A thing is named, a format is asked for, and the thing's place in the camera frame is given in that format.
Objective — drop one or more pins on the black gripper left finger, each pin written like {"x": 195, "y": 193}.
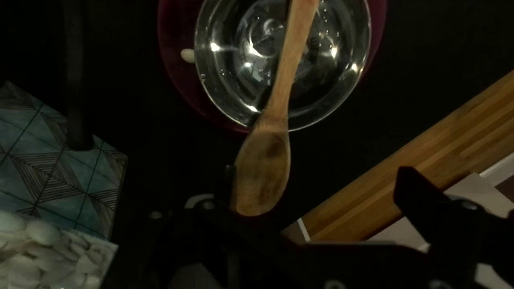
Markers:
{"x": 228, "y": 187}

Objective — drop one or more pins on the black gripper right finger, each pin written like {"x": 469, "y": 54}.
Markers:
{"x": 456, "y": 226}

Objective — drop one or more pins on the wooden cooking spoon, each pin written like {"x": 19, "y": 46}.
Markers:
{"x": 266, "y": 161}

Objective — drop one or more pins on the red plate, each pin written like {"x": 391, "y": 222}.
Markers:
{"x": 175, "y": 65}

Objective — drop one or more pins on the black table cover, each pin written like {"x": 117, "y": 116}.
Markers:
{"x": 440, "y": 59}

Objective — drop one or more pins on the white bumpy cloth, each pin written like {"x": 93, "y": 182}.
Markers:
{"x": 38, "y": 258}

